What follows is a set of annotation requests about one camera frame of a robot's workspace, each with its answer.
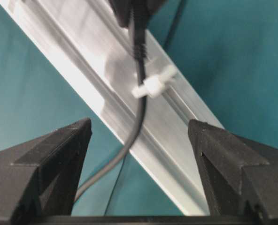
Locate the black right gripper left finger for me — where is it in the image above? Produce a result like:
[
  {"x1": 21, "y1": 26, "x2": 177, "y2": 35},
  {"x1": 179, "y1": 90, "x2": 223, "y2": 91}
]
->
[{"x1": 0, "y1": 118, "x2": 92, "y2": 225}]

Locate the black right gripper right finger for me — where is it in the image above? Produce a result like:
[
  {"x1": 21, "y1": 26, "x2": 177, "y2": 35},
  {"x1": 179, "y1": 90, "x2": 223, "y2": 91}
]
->
[{"x1": 188, "y1": 120, "x2": 278, "y2": 225}]

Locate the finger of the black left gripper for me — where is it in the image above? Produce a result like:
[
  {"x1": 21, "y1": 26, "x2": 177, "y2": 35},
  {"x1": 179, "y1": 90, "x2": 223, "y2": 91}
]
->
[{"x1": 108, "y1": 0, "x2": 165, "y2": 27}]

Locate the black USB cable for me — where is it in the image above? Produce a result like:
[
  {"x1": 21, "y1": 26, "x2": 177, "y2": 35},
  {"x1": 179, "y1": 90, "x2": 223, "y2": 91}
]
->
[{"x1": 73, "y1": 9, "x2": 189, "y2": 216}]

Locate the aluminium rail profile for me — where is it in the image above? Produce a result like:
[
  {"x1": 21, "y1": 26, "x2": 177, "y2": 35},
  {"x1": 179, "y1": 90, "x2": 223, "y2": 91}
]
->
[{"x1": 0, "y1": 0, "x2": 221, "y2": 216}]

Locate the white middle ring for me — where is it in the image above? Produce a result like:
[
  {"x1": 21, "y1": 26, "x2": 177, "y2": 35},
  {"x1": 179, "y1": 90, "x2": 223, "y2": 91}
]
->
[{"x1": 131, "y1": 57, "x2": 177, "y2": 99}]

